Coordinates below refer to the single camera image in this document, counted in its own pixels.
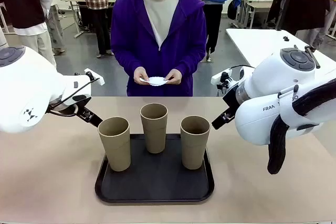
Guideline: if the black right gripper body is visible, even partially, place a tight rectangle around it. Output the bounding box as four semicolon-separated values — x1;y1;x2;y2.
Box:
222;84;241;111

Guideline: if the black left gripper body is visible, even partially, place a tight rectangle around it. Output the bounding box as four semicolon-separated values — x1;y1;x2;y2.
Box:
68;94;92;110

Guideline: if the tall beige cup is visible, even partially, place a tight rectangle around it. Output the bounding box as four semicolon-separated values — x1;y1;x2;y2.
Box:
98;116;131;172
180;115;211;170
140;103;169;154

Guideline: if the white scalloped paper coaster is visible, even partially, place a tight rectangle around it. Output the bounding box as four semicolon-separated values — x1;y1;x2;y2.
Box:
139;76;169;88

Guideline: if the purple-sleeved right forearm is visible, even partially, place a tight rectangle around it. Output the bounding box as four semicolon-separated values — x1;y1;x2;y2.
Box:
110;37;140;80

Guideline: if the purple-sleeved left forearm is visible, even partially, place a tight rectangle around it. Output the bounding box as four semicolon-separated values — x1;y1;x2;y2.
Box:
178;37;207;78

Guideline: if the person's left hand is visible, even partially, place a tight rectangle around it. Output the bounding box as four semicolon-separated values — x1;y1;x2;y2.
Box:
164;68;183;85

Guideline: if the person's right hand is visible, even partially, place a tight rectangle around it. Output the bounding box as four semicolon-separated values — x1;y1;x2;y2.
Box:
133;66;150;86

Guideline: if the white side table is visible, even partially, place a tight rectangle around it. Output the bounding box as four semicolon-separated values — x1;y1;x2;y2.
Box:
225;28;336;78

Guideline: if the person in white top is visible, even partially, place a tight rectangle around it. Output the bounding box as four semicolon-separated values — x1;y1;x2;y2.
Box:
39;0;66;56

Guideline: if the person in purple hoodie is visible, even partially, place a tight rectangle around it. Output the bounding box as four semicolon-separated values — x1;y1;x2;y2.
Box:
110;0;208;97

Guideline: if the black hanging bag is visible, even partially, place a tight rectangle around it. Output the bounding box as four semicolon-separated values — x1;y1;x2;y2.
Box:
227;0;239;21

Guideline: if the black plastic serving tray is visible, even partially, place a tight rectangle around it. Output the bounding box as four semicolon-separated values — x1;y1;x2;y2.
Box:
94;133;215;204

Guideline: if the black rod with clamp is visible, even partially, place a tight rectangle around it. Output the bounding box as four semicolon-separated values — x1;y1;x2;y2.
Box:
304;46;321;69

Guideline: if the white-framed background desk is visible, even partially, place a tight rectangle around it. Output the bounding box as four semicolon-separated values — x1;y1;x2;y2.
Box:
237;0;274;29

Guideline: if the person in black top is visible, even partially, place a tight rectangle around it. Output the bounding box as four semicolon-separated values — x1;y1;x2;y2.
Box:
0;0;62;67

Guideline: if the black hanging coat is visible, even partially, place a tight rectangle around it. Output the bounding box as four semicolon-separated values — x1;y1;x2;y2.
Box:
266;0;331;36

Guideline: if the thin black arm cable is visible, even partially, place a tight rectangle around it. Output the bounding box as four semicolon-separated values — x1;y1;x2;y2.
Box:
48;77;101;117

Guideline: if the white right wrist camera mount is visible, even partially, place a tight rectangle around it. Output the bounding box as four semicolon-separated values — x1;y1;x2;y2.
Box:
211;68;232;91

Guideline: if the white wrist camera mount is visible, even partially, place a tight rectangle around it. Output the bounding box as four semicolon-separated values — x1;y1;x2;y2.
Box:
83;68;105;86
211;68;232;91

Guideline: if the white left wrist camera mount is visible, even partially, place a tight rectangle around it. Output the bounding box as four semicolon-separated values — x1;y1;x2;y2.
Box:
83;68;105;86

